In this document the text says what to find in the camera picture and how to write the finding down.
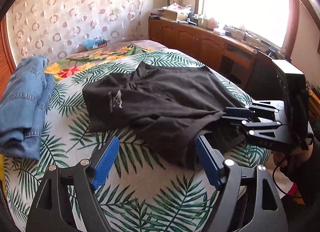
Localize blue denim jeans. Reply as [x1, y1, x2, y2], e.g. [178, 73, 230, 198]
[0, 56, 55, 161]

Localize bright window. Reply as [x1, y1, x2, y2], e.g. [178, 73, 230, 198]
[197, 0, 292, 48]

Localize black cable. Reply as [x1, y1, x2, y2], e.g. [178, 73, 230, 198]
[272, 165, 305, 205]

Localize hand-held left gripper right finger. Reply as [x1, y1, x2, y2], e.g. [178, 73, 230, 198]
[195, 135, 289, 232]

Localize blue tissue pack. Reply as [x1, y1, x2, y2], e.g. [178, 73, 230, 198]
[83, 38, 108, 50]

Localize wooden headboard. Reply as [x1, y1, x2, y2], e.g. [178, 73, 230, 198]
[0, 15, 18, 100]

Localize floral blanket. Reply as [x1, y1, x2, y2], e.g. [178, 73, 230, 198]
[44, 40, 168, 83]

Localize yellow soft item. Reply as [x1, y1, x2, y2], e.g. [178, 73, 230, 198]
[0, 155, 5, 187]

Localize black pants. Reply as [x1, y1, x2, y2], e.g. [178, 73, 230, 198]
[82, 62, 253, 171]

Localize circle pattern curtain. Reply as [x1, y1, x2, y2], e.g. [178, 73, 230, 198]
[6, 0, 150, 63]

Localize wooden cabinet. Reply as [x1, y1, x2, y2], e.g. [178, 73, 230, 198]
[148, 17, 285, 88]

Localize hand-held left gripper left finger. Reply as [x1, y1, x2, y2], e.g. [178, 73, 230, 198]
[25, 136, 120, 232]

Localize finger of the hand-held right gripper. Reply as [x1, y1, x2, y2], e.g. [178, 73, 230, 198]
[225, 100, 285, 120]
[221, 115, 284, 145]

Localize cardboard box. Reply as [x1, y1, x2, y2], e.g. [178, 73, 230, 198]
[161, 9, 190, 21]

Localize palm leaf print bedsheet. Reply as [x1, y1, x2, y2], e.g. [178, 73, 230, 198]
[4, 49, 272, 232]

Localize person's right forearm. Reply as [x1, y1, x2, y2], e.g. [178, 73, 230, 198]
[280, 137, 320, 232]

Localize person's right hand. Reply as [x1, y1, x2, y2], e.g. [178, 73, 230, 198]
[272, 147, 313, 170]

